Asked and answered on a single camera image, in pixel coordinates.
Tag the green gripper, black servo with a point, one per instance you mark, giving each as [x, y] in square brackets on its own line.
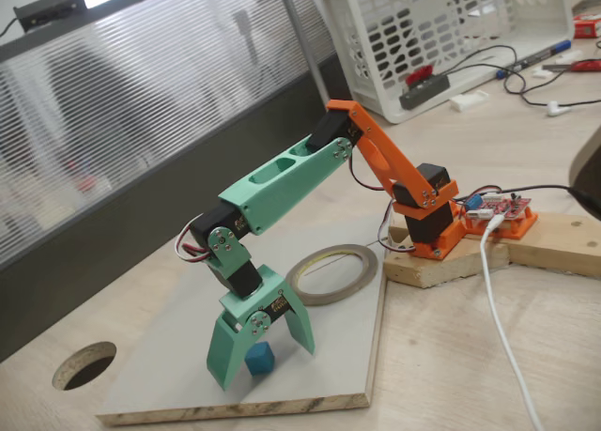
[247, 308]

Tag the small white plastic part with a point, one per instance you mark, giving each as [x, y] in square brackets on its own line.
[543, 72]

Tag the white plastic bracket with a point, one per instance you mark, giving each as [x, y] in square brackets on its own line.
[469, 100]

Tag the long wooden base plank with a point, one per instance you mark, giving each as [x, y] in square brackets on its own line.
[563, 243]

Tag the large wooden base block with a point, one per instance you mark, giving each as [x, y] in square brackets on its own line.
[446, 269]

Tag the ribbed glass desk partition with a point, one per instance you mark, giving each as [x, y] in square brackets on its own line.
[141, 97]

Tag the grey rounded object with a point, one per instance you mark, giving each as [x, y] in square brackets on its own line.
[587, 149]

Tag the black power strip, red switch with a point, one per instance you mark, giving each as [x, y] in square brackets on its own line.
[427, 93]

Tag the white perforated plastic crate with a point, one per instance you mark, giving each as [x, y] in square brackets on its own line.
[540, 18]

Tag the red circuit board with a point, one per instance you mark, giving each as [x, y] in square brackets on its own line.
[509, 208]

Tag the grey chipboard panel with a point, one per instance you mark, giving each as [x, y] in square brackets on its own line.
[164, 356]

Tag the blue-capped marker pen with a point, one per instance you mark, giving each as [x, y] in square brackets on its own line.
[535, 57]

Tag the orange circuit board holder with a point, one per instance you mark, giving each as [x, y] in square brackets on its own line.
[521, 229]

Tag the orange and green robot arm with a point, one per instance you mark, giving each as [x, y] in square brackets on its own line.
[282, 187]

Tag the red box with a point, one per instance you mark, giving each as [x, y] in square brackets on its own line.
[589, 27]

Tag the blue cube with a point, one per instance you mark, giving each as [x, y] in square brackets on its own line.
[260, 360]

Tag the white earbud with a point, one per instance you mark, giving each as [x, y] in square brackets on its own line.
[554, 108]

